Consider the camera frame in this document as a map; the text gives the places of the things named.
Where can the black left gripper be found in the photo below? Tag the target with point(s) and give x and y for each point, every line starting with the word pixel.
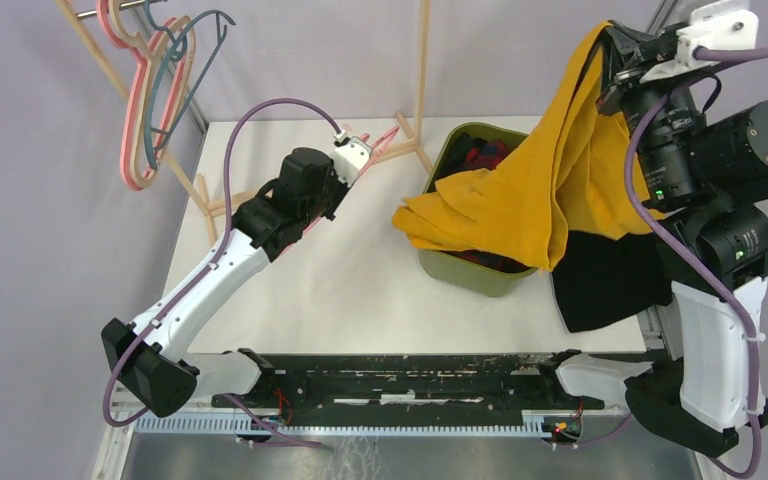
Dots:
pixel 341 190

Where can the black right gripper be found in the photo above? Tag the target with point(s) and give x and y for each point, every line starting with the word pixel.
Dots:
pixel 626 53

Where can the yellow skirt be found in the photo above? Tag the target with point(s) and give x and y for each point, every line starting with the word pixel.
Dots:
pixel 567 175

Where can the red plaid skirt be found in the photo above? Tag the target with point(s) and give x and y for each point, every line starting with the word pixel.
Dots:
pixel 475 153

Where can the olive green plastic basket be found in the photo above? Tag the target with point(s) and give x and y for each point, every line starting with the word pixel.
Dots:
pixel 452 267

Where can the grey blue plastic hanger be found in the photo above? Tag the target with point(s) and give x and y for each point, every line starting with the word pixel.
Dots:
pixel 177 50

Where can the beige wooden hanger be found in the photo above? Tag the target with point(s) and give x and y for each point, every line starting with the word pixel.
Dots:
pixel 160 106

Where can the pink plastic hanger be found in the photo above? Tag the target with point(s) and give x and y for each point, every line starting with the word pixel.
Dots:
pixel 147 53
pixel 379 146

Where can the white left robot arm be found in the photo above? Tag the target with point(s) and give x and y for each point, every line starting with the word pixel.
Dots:
pixel 150 355

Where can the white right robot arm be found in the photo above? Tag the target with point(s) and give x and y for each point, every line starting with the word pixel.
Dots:
pixel 707 180

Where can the wooden clothes rack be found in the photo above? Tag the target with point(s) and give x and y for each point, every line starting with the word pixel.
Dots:
pixel 134 20

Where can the black garment with flower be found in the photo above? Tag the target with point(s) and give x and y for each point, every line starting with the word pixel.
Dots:
pixel 601 281

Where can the metal rack rod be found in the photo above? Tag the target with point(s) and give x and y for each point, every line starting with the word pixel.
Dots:
pixel 123 5

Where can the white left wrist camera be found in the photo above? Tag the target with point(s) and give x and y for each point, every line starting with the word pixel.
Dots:
pixel 350 156

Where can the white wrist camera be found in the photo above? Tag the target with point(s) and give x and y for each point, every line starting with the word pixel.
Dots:
pixel 714 25
pixel 350 156

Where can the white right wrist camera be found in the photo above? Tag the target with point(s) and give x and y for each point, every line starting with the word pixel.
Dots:
pixel 714 25

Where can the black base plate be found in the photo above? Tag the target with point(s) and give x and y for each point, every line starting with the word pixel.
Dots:
pixel 409 390

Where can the white cable duct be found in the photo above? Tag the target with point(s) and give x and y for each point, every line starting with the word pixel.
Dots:
pixel 236 422

